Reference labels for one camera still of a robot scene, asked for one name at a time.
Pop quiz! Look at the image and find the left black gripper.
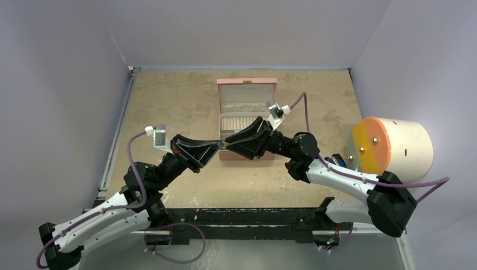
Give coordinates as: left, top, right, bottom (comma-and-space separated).
154, 134, 223, 191

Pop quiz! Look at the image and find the pink jewelry box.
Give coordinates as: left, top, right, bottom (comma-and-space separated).
217, 78, 277, 141

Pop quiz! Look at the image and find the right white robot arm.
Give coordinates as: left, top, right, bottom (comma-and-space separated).
225, 116, 417, 238

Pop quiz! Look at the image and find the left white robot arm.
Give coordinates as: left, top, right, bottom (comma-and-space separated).
36, 127, 223, 269

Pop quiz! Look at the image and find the blue stapler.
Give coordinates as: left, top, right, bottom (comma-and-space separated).
324, 154, 349, 169

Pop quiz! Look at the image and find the white cylinder orange lid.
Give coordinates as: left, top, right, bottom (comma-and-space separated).
346, 117, 434, 183

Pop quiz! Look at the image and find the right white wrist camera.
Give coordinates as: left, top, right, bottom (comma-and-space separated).
266, 100, 291, 131

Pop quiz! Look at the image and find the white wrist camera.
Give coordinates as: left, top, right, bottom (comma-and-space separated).
145, 124, 173, 154
266, 100, 291, 131

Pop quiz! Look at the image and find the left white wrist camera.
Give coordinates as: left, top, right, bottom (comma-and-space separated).
145, 124, 173, 154

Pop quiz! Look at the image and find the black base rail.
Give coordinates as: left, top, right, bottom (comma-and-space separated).
143, 206, 353, 247

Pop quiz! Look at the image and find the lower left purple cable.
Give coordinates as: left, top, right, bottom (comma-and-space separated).
144, 222, 206, 264

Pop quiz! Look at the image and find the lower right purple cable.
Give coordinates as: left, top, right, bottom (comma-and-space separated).
318, 223, 353, 254

